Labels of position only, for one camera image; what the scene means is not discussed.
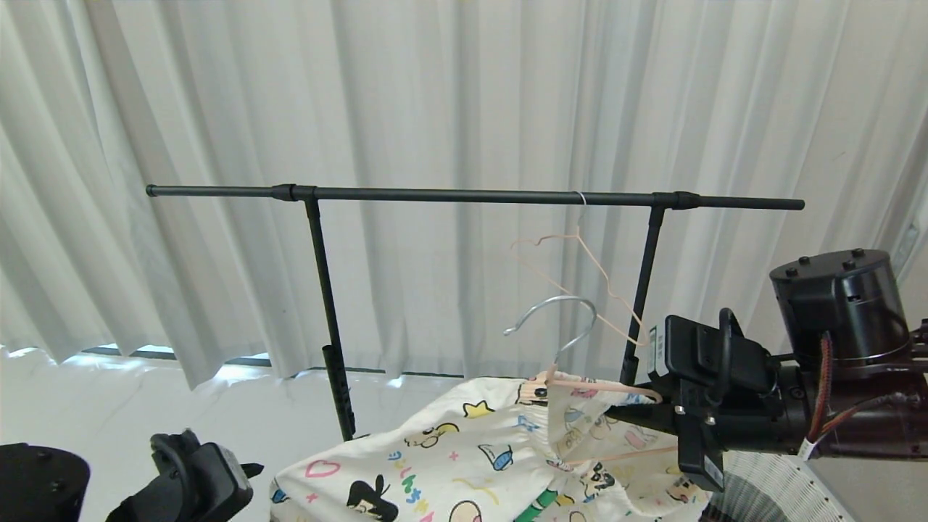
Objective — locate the white laundry basket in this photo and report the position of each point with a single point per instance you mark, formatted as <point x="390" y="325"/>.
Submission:
<point x="783" y="486"/>

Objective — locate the white curtain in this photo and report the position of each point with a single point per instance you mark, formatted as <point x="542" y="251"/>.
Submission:
<point x="449" y="94"/>

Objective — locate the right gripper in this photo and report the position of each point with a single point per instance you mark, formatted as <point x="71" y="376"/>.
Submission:
<point x="761" y="420"/>

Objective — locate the pink clothes hanger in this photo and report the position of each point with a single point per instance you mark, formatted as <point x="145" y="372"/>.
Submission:
<point x="558" y="298"/>
<point x="595" y="264"/>

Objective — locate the cream printed garment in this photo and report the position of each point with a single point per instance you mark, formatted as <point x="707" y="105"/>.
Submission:
<point x="435" y="471"/>

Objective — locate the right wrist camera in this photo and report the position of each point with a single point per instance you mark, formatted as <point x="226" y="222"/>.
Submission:
<point x="696" y="348"/>

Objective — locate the black clothes rack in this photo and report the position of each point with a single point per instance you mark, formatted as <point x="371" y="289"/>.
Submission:
<point x="435" y="194"/>

